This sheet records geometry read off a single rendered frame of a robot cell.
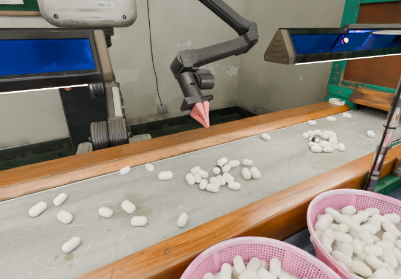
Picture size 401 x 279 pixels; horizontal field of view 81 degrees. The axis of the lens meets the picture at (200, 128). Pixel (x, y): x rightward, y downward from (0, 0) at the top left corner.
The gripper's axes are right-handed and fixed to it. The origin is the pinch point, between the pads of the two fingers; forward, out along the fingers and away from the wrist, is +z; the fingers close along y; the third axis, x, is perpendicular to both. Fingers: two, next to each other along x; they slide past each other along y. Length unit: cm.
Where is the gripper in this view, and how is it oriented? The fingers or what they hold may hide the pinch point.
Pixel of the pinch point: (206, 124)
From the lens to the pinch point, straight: 73.7
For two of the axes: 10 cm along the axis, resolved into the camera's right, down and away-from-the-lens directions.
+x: -3.1, 4.9, 8.2
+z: 3.8, 8.5, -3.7
